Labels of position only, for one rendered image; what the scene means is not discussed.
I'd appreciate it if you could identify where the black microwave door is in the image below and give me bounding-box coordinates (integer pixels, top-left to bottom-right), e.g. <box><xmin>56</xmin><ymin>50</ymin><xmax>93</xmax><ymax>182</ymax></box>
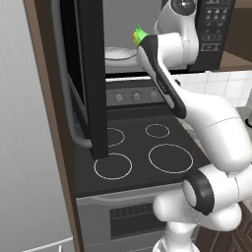
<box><xmin>58</xmin><ymin>0</ymin><xmax>109</xmax><ymax>161</ymax></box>

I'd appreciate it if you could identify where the yellow corn with green husk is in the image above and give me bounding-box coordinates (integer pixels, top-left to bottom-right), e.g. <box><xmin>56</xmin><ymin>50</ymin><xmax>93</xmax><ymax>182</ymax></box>
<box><xmin>132</xmin><ymin>25</ymin><xmax>150</xmax><ymax>46</ymax></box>

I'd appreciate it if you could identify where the black microwave oven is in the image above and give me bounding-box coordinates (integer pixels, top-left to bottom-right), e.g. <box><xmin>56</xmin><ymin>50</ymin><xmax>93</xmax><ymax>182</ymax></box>
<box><xmin>97</xmin><ymin>0</ymin><xmax>237</xmax><ymax>75</ymax></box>

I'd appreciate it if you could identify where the black hob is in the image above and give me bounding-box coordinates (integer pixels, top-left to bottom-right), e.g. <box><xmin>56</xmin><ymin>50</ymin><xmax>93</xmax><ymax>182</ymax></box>
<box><xmin>74</xmin><ymin>78</ymin><xmax>212</xmax><ymax>199</ymax></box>

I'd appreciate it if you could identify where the brown tall side panel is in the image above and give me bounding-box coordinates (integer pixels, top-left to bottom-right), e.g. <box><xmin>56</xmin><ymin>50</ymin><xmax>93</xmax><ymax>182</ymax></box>
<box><xmin>24</xmin><ymin>0</ymin><xmax>86</xmax><ymax>252</ymax></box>

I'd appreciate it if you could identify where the white plate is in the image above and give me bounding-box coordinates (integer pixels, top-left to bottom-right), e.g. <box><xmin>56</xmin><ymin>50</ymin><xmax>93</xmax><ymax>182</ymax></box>
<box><xmin>103</xmin><ymin>45</ymin><xmax>139</xmax><ymax>62</ymax></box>

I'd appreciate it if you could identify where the grey fridge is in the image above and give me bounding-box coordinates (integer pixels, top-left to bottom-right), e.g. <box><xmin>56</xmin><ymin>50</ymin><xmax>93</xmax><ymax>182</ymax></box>
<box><xmin>0</xmin><ymin>0</ymin><xmax>76</xmax><ymax>252</ymax></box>

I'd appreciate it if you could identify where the grey oven door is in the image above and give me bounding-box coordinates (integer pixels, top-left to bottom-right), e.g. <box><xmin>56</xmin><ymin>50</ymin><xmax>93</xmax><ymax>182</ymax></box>
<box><xmin>76</xmin><ymin>187</ymin><xmax>185</xmax><ymax>252</ymax></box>

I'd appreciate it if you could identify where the dark wood base cupboard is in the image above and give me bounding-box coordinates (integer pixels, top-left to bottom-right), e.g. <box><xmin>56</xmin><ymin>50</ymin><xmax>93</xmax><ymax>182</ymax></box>
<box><xmin>192</xmin><ymin>201</ymin><xmax>252</xmax><ymax>252</ymax></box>

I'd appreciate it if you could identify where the grey microwave door handle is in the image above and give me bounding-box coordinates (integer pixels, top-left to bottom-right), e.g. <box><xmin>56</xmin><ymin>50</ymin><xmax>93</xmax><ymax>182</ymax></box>
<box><xmin>50</xmin><ymin>0</ymin><xmax>94</xmax><ymax>150</ymax></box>

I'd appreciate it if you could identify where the grey oven door handle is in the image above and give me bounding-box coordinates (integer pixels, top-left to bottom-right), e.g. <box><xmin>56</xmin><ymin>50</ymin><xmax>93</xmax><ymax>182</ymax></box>
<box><xmin>88</xmin><ymin>191</ymin><xmax>165</xmax><ymax>205</ymax></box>

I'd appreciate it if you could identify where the brown wall cupboard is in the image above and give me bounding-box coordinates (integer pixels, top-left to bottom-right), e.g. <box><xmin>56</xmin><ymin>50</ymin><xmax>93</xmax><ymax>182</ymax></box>
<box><xmin>218</xmin><ymin>0</ymin><xmax>252</xmax><ymax>72</ymax></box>

